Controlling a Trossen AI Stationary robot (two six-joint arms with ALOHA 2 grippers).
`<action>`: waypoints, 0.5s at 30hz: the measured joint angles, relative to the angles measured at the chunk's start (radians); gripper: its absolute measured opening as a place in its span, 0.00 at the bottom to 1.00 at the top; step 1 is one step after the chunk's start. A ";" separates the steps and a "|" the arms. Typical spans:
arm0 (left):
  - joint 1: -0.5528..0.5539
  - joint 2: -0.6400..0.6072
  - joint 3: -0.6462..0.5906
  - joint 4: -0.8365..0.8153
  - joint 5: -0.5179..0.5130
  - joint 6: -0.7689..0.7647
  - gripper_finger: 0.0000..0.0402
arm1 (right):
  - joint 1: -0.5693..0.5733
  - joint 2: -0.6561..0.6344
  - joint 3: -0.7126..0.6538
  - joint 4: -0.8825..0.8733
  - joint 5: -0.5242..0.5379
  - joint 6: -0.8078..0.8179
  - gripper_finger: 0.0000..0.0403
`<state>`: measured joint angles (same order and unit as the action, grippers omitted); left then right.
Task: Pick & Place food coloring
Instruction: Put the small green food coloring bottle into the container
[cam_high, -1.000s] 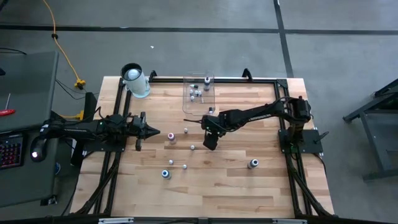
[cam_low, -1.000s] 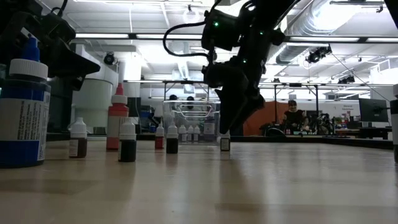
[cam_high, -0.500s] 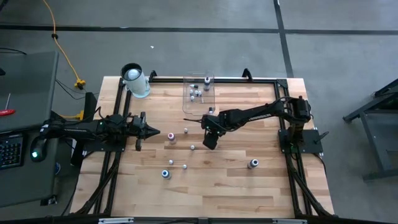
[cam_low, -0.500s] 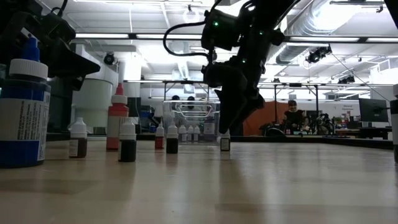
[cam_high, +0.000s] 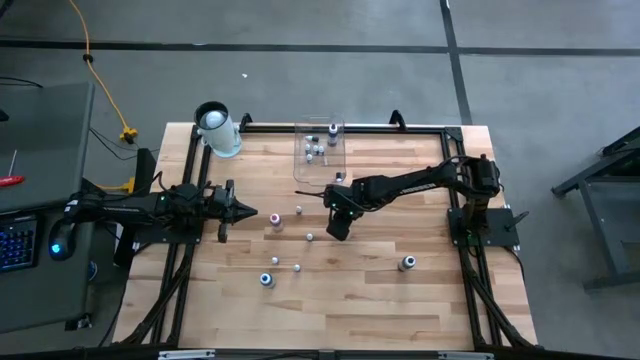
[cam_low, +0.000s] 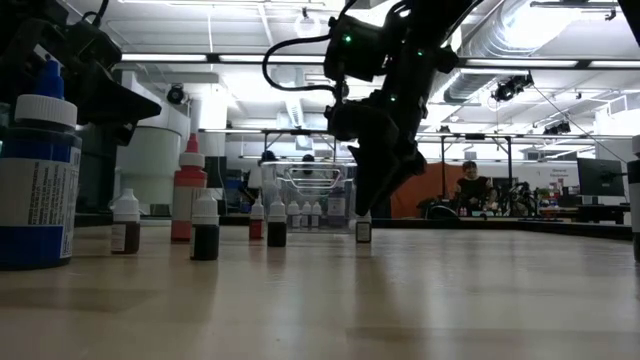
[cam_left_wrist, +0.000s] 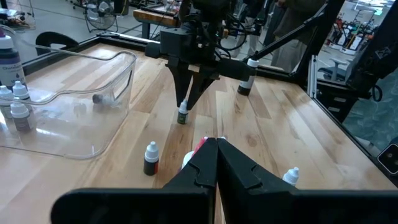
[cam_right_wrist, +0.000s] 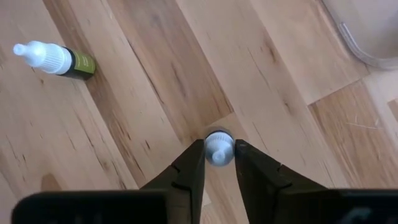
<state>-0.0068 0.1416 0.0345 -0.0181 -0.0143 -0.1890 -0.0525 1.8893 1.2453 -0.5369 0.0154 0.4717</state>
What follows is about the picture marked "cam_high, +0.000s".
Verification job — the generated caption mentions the yellow extension cable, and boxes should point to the yellow extension cable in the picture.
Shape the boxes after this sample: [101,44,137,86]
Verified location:
[67,0,140,146]

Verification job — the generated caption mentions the red-handled screwdriver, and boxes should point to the red-handled screwdriver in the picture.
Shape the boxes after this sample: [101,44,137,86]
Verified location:
[0,148,25,189]

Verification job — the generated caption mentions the black mouse with blue light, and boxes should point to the black mouse with blue light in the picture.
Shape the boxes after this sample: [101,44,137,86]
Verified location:
[48,222,79,262]

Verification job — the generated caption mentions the black metal cart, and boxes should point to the black metal cart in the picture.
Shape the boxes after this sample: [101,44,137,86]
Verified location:
[551,124,640,294]

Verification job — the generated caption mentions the black aluminium table frame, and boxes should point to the black aluminium table frame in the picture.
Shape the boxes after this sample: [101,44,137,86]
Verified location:
[112,109,539,351]

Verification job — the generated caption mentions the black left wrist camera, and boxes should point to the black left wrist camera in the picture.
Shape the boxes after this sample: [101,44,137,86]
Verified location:
[207,187,226,221]

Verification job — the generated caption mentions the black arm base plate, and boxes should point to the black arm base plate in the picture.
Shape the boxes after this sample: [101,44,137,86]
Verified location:
[448,207,521,247]
[133,219,204,245]

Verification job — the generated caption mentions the clear plastic bin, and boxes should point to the clear plastic bin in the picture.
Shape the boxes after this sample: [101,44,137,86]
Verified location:
[292,113,348,187]

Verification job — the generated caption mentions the black backlit keyboard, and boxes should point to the black backlit keyboard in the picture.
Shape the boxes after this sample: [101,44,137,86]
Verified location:
[0,215,40,274]

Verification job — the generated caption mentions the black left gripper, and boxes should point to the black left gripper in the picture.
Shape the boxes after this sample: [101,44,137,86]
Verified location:
[218,178,259,245]

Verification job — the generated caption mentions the silver aluminium bracket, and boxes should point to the silver aluminium bracket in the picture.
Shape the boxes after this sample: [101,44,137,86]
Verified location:
[438,351,494,360]
[158,349,216,360]

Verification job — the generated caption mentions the grey desk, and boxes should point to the grey desk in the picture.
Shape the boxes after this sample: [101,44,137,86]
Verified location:
[0,81,99,335]

